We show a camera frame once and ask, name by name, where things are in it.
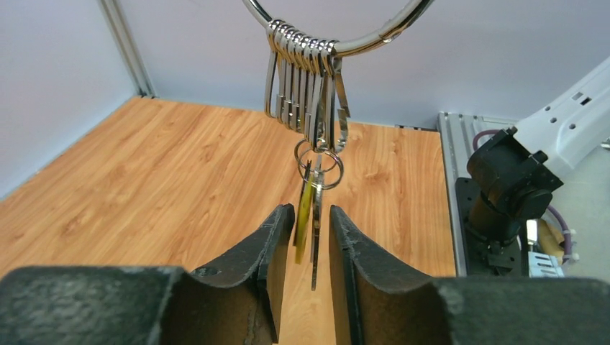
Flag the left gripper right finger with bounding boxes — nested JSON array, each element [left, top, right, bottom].
[[329, 206, 609, 344]]

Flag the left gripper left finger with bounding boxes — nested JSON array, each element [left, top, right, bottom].
[[1, 204, 295, 344]]

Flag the yellow tagged key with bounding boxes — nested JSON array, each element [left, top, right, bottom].
[[293, 160, 315, 265]]

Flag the large silver keyring with clips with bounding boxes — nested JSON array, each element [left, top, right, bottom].
[[244, 1, 432, 155]]

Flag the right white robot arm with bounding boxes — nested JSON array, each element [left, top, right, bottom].
[[455, 61, 609, 277]]

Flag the aluminium frame rail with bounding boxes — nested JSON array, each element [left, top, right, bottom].
[[437, 112, 516, 277]]

